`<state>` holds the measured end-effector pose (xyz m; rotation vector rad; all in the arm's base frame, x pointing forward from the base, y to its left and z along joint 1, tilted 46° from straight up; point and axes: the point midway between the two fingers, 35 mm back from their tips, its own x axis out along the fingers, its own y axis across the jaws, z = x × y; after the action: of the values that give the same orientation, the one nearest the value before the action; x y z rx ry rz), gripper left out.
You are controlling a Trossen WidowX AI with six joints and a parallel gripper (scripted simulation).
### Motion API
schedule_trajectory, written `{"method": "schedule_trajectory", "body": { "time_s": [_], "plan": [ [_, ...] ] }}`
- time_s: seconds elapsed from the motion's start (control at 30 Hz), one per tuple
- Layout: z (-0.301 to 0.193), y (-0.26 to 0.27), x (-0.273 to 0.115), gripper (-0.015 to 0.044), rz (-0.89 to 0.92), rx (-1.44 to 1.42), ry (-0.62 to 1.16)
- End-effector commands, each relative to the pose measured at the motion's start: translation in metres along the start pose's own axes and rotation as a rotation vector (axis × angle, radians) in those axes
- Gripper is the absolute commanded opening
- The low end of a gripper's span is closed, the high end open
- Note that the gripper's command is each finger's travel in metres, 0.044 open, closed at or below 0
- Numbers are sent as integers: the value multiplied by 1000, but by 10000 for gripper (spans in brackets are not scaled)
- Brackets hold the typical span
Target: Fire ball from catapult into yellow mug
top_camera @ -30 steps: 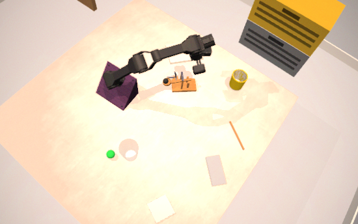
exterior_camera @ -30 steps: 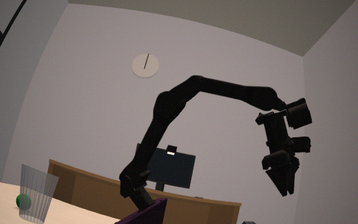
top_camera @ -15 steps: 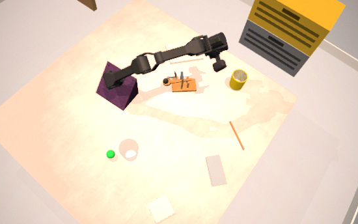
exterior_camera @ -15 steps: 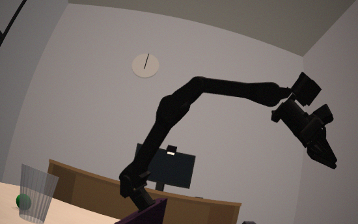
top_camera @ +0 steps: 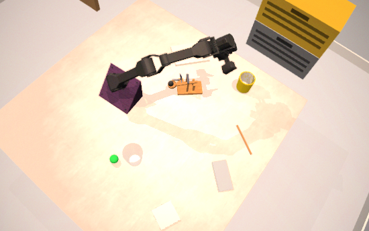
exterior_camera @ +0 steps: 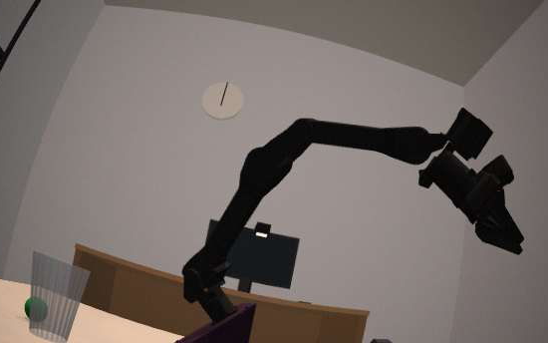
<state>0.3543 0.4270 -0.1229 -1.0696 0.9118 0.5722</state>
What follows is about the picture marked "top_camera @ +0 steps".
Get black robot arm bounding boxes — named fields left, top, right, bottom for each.
left=106, top=34, right=237, bottom=92

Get clear ribbed plastic cup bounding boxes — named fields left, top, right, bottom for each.
left=122, top=143, right=143, bottom=166

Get yellow open cup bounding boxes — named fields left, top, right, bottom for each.
left=236, top=72, right=256, bottom=93

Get green ball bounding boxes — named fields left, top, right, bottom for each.
left=109, top=154, right=119, bottom=163

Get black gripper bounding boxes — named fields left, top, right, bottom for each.
left=213, top=50, right=237, bottom=75

